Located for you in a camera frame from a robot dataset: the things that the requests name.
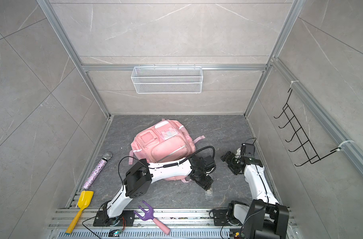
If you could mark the clear plastic pen box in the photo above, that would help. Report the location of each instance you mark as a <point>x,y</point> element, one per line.
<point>209,192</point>

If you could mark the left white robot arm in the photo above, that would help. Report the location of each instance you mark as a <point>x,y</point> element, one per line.
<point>141,175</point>

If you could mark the black wire hook rack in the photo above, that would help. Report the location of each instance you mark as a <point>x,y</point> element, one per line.
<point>301,135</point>

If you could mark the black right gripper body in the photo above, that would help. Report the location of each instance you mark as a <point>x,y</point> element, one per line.
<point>233,162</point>

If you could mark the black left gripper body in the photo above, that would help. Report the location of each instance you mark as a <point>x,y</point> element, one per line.
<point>205,180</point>

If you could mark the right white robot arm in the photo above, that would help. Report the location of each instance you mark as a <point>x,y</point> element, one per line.
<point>265,217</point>

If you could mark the pink school backpack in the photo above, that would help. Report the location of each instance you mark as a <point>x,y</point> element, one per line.
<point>164,142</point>

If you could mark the white wire mesh basket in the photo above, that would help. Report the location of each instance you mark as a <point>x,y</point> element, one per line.
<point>167,79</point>

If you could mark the purple toy garden fork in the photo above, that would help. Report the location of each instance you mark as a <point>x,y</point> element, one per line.
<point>149,215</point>

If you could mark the yellow toy shovel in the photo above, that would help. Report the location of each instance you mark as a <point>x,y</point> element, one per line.
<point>83,202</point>

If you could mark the small green circuit board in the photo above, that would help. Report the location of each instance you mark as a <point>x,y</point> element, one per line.
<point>115,233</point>

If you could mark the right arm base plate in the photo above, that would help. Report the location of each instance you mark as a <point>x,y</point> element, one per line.
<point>222,218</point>

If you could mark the purple glitter microphone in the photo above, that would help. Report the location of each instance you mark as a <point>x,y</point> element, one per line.
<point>97,170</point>

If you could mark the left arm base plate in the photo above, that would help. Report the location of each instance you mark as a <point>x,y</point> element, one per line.
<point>126,218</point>

